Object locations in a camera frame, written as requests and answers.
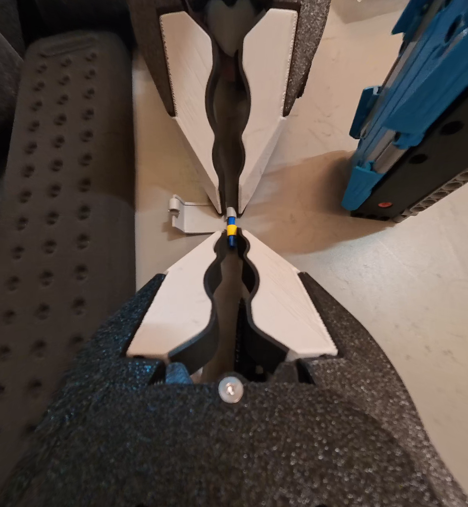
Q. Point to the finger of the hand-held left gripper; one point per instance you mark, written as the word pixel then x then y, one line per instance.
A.
pixel 269 79
pixel 188 79

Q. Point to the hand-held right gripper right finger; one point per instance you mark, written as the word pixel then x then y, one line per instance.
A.
pixel 289 309

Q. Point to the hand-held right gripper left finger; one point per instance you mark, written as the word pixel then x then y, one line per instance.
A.
pixel 178 309

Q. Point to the grey curved panel piece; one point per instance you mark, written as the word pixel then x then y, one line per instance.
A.
pixel 196 221

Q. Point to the blue pin with yellow bush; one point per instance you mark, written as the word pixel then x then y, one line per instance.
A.
pixel 231 230

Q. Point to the grey desk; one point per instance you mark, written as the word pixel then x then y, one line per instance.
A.
pixel 376 277

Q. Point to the blue and black brick model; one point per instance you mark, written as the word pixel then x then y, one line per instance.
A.
pixel 416 79

